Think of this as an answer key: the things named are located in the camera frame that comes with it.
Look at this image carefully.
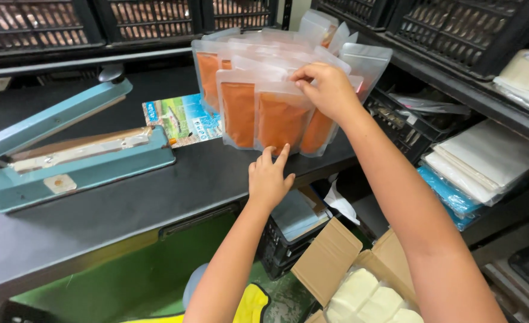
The person's left hand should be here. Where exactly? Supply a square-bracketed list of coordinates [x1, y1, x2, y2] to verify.
[248, 144, 296, 211]

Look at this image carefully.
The person's right hand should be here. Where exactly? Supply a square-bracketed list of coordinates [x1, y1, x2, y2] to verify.
[290, 62, 365, 125]

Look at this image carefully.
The clear orange powder pouch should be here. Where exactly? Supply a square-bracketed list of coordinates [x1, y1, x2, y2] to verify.
[254, 81, 315, 155]

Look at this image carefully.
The black crate with papers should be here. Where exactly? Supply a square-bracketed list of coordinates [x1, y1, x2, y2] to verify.
[256, 185, 339, 281]

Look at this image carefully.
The white crumpled plastic bag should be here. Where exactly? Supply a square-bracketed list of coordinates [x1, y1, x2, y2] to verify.
[324, 179, 360, 226]

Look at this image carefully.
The black crate with plastic bags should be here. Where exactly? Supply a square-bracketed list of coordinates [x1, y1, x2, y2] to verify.
[364, 84, 473, 166]

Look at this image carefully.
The black plastic lattice crate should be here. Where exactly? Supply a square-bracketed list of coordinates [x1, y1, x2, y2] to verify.
[93, 0, 208, 45]
[201, 0, 279, 31]
[0, 0, 106, 57]
[311, 0, 402, 31]
[386, 0, 529, 80]

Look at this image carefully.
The brown cardboard box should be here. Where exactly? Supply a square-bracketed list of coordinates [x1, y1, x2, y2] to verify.
[291, 217, 423, 323]

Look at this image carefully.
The row of filled plastic pouches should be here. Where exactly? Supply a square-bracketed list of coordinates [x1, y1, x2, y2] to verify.
[191, 10, 393, 158]

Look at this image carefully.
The colourful printed card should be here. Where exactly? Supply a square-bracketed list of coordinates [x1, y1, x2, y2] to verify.
[142, 93, 224, 149]

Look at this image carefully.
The black metal rack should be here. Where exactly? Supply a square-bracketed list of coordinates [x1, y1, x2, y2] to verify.
[310, 0, 529, 323]

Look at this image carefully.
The grey round stool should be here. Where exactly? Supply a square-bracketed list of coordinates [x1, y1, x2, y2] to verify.
[182, 262, 210, 311]

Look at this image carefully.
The yellow safety vest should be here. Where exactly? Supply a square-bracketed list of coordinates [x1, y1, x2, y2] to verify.
[120, 283, 270, 323]

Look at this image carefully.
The bag of pale yellow blocks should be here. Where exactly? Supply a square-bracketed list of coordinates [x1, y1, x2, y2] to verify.
[325, 268, 425, 323]

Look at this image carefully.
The stack of blue packets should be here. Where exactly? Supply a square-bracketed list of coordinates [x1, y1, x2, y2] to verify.
[417, 165, 482, 232]

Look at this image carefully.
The stack of white plastic bags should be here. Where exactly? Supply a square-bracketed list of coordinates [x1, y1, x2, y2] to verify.
[423, 118, 529, 207]

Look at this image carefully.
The roll of beige tape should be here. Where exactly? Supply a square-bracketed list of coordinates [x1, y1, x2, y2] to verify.
[493, 49, 529, 96]

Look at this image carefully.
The blue impulse heat sealer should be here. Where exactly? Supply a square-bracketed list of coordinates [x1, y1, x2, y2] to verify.
[0, 64, 177, 214]

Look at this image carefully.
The dark metal shelf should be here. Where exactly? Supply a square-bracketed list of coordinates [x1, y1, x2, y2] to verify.
[0, 44, 195, 81]

